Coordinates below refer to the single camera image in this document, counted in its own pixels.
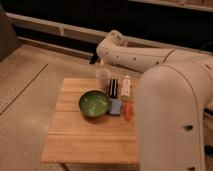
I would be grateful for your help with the white ceramic cup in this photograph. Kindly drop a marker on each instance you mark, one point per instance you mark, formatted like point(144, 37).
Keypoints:
point(103, 76)

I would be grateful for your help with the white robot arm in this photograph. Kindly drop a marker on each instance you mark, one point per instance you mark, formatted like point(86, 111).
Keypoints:
point(169, 101)

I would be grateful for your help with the green ceramic bowl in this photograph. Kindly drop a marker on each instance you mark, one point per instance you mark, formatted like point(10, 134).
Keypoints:
point(94, 103)

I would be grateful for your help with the white bottle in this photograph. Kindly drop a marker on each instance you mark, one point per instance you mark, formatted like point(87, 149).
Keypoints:
point(126, 87)

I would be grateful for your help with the blue sponge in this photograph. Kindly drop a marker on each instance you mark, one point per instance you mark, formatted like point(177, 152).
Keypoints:
point(115, 108)

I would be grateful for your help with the orange carrot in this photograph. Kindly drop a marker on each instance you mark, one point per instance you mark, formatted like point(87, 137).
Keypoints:
point(128, 111)

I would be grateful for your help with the wooden table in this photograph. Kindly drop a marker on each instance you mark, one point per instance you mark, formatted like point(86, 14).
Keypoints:
point(73, 138)

